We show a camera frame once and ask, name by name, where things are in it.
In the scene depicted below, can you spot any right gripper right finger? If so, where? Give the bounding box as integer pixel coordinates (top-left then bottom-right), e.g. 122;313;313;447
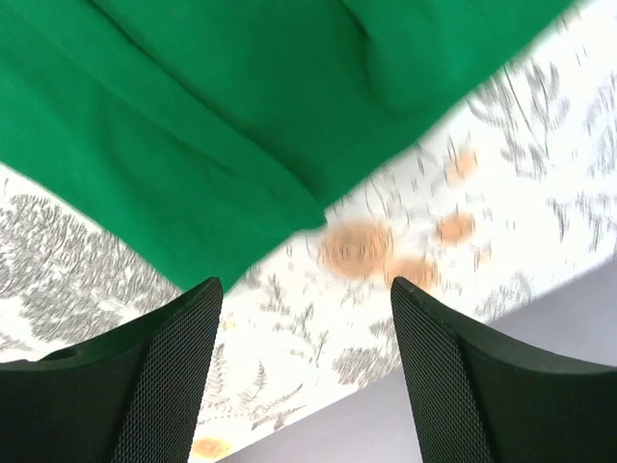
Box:
390;277;616;462

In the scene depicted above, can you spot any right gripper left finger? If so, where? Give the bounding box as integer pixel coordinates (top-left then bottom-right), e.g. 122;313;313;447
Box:
1;278;223;462

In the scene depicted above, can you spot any floral tablecloth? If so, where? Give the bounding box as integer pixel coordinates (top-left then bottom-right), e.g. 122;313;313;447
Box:
0;0;617;463

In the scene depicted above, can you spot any green t shirt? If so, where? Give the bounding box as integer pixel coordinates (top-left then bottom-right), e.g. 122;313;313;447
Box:
1;1;568;289

